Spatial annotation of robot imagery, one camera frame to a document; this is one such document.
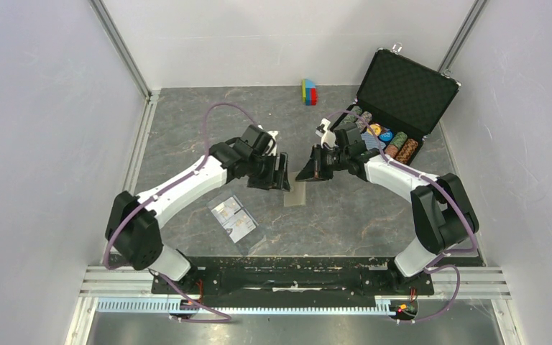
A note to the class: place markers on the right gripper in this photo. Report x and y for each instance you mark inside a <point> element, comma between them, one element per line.
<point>314,169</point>

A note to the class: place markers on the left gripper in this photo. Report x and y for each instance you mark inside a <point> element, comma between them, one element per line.
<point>274,180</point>

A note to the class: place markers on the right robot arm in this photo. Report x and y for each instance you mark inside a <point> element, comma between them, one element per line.
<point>442,213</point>

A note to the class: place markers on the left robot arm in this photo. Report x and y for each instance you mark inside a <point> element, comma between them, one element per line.
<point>135,222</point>

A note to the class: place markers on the lower credit card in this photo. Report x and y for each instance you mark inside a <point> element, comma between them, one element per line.
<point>239,226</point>

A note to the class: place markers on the credit card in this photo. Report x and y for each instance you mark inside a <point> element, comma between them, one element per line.
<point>239,226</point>
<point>226,209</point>

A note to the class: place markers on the clear plastic card sleeve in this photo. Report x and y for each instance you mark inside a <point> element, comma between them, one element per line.
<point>249,244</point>

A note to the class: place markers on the upper credit card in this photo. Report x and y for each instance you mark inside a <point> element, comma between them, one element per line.
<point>226,209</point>

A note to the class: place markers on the blue playing card deck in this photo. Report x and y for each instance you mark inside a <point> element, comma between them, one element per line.
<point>371,142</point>

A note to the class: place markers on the yellow dealer chip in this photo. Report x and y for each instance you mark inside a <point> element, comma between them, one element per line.
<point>375,128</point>

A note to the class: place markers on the blue dealer chip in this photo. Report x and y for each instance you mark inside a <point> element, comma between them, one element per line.
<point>386,136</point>

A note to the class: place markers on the colourful toy block stack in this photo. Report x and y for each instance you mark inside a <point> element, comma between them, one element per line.
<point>309,92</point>

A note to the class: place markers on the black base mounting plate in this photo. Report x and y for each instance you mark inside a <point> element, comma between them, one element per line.
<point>298,282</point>

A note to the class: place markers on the black poker chip case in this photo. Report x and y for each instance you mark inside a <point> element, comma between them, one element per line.
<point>404,96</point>

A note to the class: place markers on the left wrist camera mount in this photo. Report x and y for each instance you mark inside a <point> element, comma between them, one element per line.
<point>271,148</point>

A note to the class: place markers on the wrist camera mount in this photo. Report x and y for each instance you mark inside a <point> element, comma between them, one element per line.
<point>271,148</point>
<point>327,137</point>

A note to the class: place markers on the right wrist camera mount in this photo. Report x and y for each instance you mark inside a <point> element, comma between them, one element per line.
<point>327,137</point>

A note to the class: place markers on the white slotted cable duct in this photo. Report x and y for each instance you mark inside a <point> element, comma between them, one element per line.
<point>178,307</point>

